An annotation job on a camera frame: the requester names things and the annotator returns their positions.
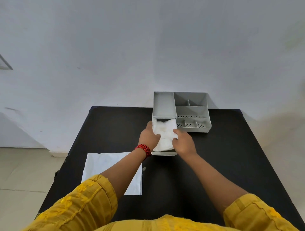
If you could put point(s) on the person's left thumb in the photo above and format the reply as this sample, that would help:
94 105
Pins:
150 125

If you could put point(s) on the grey plastic organizer box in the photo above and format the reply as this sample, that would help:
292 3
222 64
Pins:
182 110

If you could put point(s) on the person's left forearm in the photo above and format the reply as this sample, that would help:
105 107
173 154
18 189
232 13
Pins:
124 170

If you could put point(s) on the person's right forearm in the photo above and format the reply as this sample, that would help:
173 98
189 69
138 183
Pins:
211 179

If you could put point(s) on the person's right thumb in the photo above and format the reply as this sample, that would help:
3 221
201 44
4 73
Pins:
179 133

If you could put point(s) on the grey organizer drawer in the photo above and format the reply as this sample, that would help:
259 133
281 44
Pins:
164 153

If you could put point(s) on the white flat cloth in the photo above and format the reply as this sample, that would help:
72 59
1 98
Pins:
112 172

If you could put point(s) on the yellow embroidered garment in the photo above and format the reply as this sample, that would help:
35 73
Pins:
152 209

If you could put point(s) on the black table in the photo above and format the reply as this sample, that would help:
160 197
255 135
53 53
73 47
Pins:
166 171

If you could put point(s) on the white cloth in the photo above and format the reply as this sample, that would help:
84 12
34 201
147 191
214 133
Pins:
112 172
164 134

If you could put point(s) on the red and black wrist thread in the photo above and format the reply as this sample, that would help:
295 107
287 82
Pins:
144 148

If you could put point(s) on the person's right hand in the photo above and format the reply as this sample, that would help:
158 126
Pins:
184 144

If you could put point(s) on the person's left hand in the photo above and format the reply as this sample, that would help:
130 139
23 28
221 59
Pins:
148 138

